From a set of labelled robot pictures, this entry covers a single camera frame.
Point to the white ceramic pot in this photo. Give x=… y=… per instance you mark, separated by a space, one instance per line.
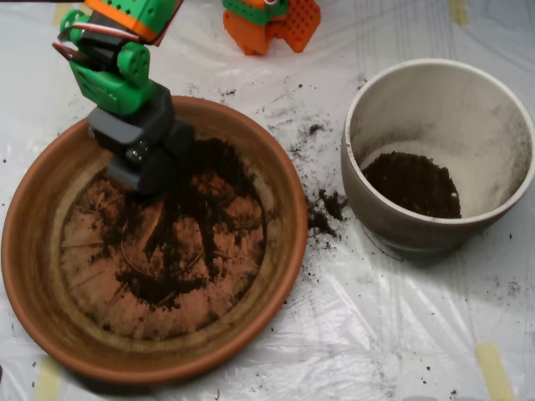
x=460 y=104

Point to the terracotta saucer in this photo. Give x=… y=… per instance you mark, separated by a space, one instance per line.
x=25 y=250

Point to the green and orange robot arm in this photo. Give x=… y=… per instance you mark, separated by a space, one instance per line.
x=108 y=87

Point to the clear plastic sheet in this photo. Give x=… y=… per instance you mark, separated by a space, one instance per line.
x=376 y=313

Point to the beige masking tape strip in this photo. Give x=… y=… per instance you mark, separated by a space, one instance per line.
x=48 y=380
x=62 y=14
x=495 y=372
x=458 y=12

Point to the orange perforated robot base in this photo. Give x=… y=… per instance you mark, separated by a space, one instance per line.
x=251 y=37

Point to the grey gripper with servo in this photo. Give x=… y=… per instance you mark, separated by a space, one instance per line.
x=138 y=156

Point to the dark soil pile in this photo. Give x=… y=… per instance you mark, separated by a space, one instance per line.
x=221 y=163

